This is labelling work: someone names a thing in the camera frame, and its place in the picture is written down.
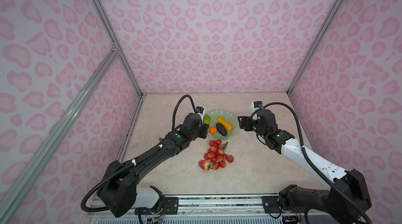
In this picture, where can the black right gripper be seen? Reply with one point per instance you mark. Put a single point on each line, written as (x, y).
(244, 119)

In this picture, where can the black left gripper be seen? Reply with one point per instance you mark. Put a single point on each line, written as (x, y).
(204, 130)

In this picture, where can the small fake orange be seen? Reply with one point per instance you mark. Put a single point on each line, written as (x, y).
(213, 130)

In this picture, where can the yellow orange fake squash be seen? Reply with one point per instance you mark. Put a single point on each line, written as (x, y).
(227, 125)

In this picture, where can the dark fake avocado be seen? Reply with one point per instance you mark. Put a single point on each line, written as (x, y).
(221, 129)

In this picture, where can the red fake strawberry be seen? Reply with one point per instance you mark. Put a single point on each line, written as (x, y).
(205, 165)

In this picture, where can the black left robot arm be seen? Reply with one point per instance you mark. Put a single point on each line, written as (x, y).
(118, 191)

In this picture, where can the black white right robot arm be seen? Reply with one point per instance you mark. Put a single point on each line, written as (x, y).
(345, 197)

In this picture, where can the light green scalloped fruit bowl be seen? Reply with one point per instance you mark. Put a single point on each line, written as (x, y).
(229, 117)

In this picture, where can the red fake grape bunch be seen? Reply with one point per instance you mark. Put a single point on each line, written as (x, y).
(217, 156)

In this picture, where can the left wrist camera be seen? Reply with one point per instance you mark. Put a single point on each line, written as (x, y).
(199, 110)

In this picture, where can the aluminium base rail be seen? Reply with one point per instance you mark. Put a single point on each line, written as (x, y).
(217, 209)

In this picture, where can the left floor aluminium rail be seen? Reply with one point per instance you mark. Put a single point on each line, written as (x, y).
(128, 135)

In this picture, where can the left rear aluminium post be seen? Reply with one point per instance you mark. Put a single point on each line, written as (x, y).
(107, 25)

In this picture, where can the aluminium post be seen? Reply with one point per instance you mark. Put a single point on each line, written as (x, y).
(329, 18)
(107, 25)

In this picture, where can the right rear aluminium post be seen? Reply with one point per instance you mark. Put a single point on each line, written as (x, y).
(329, 18)

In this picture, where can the diagonal aluminium frame bar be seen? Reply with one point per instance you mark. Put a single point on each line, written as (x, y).
(34, 168)

